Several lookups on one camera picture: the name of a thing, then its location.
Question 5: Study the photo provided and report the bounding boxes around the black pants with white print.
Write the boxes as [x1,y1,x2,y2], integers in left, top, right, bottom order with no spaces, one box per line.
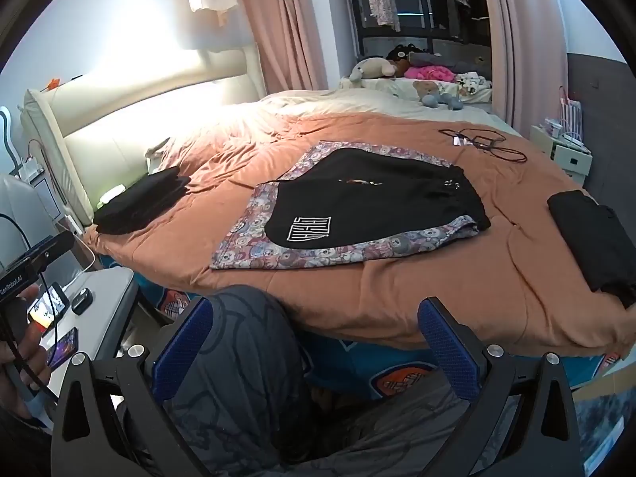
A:
[263,148,493,250]

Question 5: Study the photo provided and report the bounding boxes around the black window frame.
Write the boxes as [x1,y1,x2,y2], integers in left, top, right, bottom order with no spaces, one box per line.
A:
[343,0,493,60]

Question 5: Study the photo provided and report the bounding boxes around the person's left hand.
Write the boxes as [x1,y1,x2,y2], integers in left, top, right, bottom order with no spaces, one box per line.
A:
[0,285,53,418]

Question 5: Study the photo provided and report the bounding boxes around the striped gift bag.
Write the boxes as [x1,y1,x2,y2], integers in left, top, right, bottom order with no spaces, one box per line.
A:
[559,84,583,142]

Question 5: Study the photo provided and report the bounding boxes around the black plush toy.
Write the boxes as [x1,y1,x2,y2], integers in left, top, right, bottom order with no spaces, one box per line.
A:
[385,45,423,63]

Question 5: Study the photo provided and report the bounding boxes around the white side table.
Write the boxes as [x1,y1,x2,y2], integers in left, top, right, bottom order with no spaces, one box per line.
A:
[0,266,140,428]

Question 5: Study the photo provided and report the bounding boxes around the smartphone with colourful screen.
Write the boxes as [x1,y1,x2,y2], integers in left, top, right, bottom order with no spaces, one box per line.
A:
[46,327,80,371]

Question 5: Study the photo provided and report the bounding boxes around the lit smartphone on stand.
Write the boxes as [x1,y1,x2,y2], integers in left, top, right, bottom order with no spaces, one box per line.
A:
[27,282,70,329]

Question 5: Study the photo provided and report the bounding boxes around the pink cloth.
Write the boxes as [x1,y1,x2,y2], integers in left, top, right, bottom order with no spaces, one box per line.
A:
[403,64,457,83]

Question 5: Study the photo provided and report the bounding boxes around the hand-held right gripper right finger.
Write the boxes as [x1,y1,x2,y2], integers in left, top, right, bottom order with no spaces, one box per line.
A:
[417,297,584,477]

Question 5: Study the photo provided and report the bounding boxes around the cream bed sheet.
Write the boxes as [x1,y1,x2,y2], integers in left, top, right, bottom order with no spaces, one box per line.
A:
[258,77,522,135]

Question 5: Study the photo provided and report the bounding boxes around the thin black cable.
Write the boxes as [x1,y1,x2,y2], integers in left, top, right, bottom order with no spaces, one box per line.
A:
[438,128,528,164]

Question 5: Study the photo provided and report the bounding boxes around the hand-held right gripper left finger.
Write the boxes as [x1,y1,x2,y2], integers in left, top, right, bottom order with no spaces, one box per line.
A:
[50,298,214,477]

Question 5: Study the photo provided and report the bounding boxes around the brown teddy bear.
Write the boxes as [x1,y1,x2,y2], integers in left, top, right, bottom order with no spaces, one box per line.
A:
[412,79,440,103]

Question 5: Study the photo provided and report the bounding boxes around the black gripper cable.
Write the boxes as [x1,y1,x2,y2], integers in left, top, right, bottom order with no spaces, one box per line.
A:
[0,213,58,401]

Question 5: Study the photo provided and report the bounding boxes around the white nightstand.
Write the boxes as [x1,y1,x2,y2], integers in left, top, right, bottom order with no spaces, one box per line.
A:
[529,124,594,187]

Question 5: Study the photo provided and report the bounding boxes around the pink curtain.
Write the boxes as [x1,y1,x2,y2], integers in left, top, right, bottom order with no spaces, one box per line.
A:
[474,0,570,137]
[233,0,343,105]

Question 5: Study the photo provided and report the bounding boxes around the white patterned cloth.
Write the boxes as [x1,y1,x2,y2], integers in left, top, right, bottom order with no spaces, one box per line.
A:
[454,72,493,105]

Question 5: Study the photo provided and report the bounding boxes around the cream padded headboard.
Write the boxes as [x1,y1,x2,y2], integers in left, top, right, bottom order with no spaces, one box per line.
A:
[22,45,264,229]

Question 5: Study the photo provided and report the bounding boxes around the orange blanket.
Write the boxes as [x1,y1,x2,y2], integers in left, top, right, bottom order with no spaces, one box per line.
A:
[82,112,636,359]

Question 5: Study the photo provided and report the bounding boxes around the folded black garment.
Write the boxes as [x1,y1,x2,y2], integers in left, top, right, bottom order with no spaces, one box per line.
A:
[93,166,192,235]
[547,190,636,309]

